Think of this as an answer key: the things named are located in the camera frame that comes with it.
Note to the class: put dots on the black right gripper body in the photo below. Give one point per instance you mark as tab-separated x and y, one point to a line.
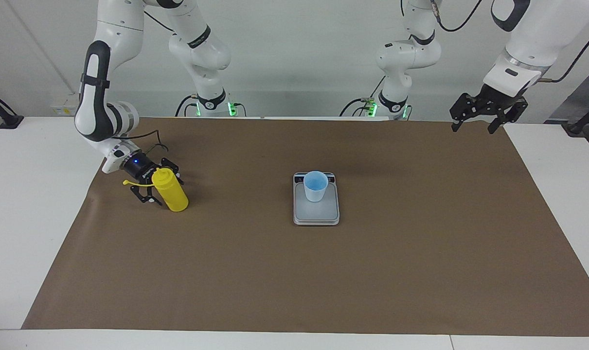
139	169

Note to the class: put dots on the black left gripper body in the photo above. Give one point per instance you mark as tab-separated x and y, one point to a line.
493	103

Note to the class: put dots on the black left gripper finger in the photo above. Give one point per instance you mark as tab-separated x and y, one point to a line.
460	109
513	113

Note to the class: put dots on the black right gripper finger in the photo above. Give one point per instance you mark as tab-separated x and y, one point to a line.
172	167
146	193

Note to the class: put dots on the yellow squeeze bottle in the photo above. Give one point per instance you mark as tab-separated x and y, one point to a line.
175	197

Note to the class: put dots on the light blue plastic cup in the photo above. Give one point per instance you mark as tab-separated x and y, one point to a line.
315	192

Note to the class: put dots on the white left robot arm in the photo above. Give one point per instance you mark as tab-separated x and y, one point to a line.
406	53

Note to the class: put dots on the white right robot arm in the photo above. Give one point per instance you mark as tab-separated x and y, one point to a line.
97	97

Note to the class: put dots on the silver digital kitchen scale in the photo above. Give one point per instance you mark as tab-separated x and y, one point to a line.
316	214

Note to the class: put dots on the black clamp stand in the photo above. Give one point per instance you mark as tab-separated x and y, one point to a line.
574	129
12	120

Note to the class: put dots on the dark grey panel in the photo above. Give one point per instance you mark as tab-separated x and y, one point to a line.
586	92

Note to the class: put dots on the brown paper table mat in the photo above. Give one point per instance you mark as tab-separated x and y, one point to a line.
275	282

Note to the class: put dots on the white wall socket strip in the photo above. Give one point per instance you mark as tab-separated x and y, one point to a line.
63	109

